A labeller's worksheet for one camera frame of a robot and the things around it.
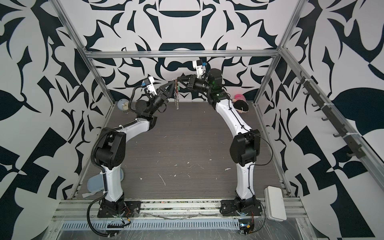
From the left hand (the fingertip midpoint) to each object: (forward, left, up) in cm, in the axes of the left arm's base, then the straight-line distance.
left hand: (175, 78), depth 71 cm
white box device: (-48, -46, -39) cm, 77 cm away
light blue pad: (-34, +44, -40) cm, 69 cm away
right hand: (0, -1, -1) cm, 1 cm away
